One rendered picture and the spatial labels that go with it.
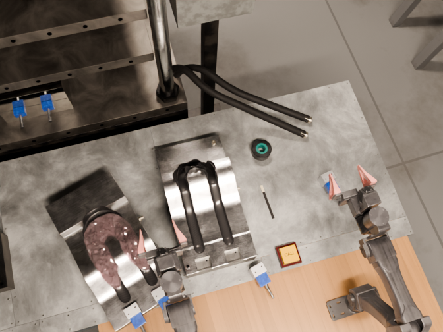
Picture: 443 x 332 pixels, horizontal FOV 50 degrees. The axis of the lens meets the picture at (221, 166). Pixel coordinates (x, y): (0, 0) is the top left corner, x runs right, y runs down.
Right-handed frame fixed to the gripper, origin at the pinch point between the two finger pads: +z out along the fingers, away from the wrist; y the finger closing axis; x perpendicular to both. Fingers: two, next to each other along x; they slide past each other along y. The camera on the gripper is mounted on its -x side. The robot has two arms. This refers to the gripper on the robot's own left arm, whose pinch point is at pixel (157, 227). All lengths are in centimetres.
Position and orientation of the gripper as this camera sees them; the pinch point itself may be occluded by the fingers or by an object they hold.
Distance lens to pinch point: 140.4
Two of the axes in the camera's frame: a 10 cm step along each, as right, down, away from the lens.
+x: -0.4, 3.6, 9.3
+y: -9.5, 2.7, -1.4
